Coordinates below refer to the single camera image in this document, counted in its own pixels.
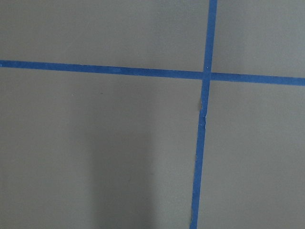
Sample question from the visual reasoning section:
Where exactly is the horizontal blue tape line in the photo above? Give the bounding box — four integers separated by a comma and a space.
0, 60, 305, 86

